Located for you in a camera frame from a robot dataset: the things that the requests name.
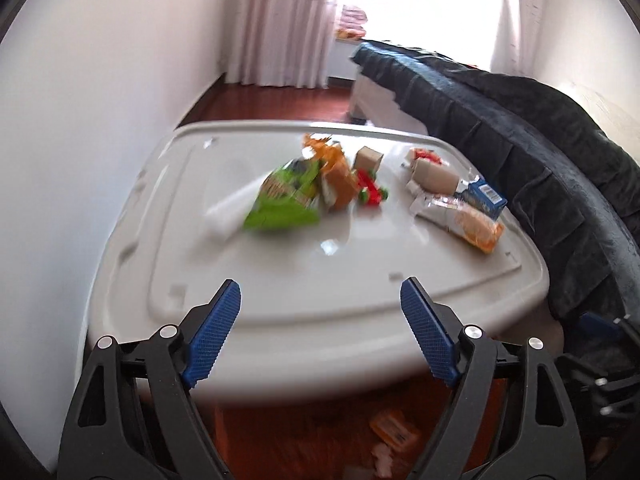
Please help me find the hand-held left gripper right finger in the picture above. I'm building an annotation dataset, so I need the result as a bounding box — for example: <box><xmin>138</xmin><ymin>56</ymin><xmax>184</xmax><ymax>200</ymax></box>
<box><xmin>400</xmin><ymin>276</ymin><xmax>586</xmax><ymax>480</ymax></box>

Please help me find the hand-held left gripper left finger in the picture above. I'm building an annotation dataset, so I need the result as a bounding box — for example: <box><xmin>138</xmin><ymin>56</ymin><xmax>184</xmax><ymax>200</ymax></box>
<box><xmin>57</xmin><ymin>278</ymin><xmax>242</xmax><ymax>480</ymax></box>

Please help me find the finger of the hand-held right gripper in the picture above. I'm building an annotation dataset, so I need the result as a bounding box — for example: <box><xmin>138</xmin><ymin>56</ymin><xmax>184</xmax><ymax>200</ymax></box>
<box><xmin>556</xmin><ymin>354</ymin><xmax>640</xmax><ymax>418</ymax></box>
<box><xmin>575</xmin><ymin>311</ymin><xmax>636</xmax><ymax>342</ymax></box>

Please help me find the orange and clear bread wrapper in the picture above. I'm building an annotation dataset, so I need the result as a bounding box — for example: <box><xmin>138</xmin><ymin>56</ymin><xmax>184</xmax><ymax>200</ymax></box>
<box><xmin>415</xmin><ymin>195</ymin><xmax>505</xmax><ymax>254</ymax></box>

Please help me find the green snack packet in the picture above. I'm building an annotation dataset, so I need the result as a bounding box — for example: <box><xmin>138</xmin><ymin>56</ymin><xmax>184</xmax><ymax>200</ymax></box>
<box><xmin>243</xmin><ymin>157</ymin><xmax>322</xmax><ymax>231</ymax></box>

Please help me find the blue drink carton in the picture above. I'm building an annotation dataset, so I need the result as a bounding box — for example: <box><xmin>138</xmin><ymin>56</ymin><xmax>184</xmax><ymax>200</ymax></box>
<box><xmin>454</xmin><ymin>176</ymin><xmax>507</xmax><ymax>220</ymax></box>

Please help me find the red and green toy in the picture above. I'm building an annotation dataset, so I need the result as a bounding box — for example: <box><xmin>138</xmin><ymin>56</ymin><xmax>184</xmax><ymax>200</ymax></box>
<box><xmin>356</xmin><ymin>169</ymin><xmax>391</xmax><ymax>207</ymax></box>

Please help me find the brown cardboard tube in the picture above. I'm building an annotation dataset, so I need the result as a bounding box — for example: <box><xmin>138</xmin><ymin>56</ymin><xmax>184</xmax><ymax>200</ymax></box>
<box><xmin>410</xmin><ymin>159</ymin><xmax>461</xmax><ymax>193</ymax></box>

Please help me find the orange snack packet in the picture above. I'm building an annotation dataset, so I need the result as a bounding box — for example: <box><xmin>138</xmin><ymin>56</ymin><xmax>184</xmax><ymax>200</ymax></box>
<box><xmin>301</xmin><ymin>133</ymin><xmax>361</xmax><ymax>211</ymax></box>

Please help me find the red and white wrapper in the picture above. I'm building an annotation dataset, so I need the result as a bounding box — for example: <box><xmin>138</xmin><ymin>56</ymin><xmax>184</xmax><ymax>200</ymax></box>
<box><xmin>401</xmin><ymin>147</ymin><xmax>445</xmax><ymax>167</ymax></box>

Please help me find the small brown cardboard box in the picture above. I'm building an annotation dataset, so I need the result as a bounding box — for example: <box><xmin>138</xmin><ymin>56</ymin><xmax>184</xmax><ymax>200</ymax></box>
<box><xmin>354</xmin><ymin>146</ymin><xmax>385</xmax><ymax>173</ymax></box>

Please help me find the white plastic storage box lid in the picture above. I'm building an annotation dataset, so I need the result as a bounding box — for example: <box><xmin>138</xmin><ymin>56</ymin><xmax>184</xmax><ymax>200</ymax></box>
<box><xmin>87</xmin><ymin>121</ymin><xmax>551</xmax><ymax>403</ymax></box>

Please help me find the white paper scrap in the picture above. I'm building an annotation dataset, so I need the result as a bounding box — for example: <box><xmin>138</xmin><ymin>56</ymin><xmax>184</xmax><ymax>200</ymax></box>
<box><xmin>371</xmin><ymin>442</ymin><xmax>397</xmax><ymax>478</ymax></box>

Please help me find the bed with dark blanket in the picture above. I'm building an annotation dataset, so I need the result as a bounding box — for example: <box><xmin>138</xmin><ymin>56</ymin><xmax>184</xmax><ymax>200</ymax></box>
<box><xmin>352</xmin><ymin>41</ymin><xmax>640</xmax><ymax>321</ymax></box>

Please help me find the cream headboard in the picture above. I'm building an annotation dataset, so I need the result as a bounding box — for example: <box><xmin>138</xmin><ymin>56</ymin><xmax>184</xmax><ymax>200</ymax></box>
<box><xmin>572</xmin><ymin>84</ymin><xmax>640</xmax><ymax>161</ymax></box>

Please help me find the pink patterned curtain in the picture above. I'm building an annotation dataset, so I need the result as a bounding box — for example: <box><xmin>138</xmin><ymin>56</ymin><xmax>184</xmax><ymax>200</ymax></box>
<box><xmin>492</xmin><ymin>0</ymin><xmax>551</xmax><ymax>78</ymax></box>
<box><xmin>225</xmin><ymin>0</ymin><xmax>346</xmax><ymax>90</ymax></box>

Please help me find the stack of folded quilts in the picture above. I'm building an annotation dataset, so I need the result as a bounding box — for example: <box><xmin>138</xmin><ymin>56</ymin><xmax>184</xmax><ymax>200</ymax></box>
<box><xmin>336</xmin><ymin>4</ymin><xmax>368</xmax><ymax>40</ymax></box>

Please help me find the white bed frame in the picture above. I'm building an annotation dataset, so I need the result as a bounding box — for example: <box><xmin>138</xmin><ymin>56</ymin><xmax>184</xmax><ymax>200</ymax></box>
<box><xmin>348</xmin><ymin>72</ymin><xmax>431</xmax><ymax>136</ymax></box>

